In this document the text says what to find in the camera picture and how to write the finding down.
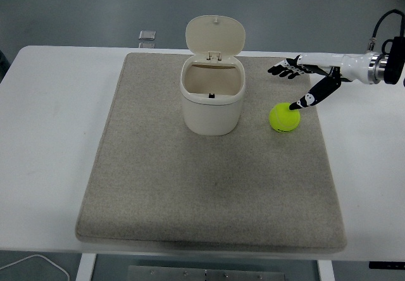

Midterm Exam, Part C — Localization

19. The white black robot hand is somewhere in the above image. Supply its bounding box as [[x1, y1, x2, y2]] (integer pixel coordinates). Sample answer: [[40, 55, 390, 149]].
[[267, 52, 374, 111]]

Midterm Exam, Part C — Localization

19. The yellow-green tennis ball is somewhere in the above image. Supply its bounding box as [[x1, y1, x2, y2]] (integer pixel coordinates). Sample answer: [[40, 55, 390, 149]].
[[268, 102, 301, 134]]

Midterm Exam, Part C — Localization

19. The cream bin with hinged lid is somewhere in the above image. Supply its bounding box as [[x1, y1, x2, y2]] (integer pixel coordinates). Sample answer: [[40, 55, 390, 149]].
[[178, 15, 247, 136]]

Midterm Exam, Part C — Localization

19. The beige fabric mat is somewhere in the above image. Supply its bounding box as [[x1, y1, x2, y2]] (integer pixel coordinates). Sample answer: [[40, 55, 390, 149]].
[[74, 52, 348, 253]]

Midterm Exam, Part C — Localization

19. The white table leg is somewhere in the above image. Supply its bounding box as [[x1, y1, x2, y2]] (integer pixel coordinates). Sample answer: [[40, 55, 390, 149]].
[[75, 253, 97, 281], [317, 259, 335, 281]]

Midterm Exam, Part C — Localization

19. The black table control panel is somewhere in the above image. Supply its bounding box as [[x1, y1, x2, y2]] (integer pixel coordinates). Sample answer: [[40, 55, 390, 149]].
[[368, 261, 405, 270]]

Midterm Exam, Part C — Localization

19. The grey metal plate with screws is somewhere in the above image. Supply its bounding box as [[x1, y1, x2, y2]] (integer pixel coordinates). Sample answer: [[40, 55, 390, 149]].
[[127, 265, 287, 281]]

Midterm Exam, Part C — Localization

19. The white floor cable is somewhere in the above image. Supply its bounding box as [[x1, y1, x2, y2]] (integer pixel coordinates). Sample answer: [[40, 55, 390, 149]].
[[0, 254, 70, 281]]

